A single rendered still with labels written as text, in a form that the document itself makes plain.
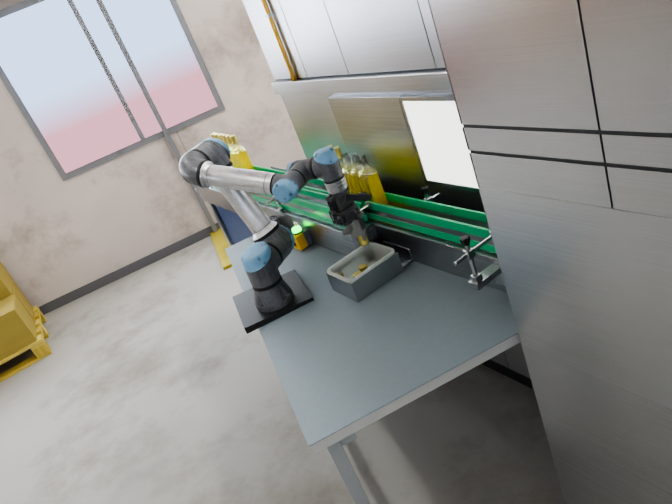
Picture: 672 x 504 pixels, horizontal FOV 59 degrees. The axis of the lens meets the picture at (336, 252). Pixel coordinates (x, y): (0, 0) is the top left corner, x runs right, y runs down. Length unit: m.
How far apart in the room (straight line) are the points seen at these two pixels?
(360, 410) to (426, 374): 0.21
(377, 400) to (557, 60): 0.99
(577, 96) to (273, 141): 4.47
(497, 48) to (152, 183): 4.44
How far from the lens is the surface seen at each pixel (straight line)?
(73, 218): 5.53
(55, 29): 5.29
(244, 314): 2.31
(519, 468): 2.43
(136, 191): 5.44
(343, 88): 2.42
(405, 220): 2.17
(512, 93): 1.27
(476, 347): 1.75
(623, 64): 1.10
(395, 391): 1.70
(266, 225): 2.29
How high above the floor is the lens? 1.84
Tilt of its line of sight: 26 degrees down
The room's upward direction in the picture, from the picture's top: 22 degrees counter-clockwise
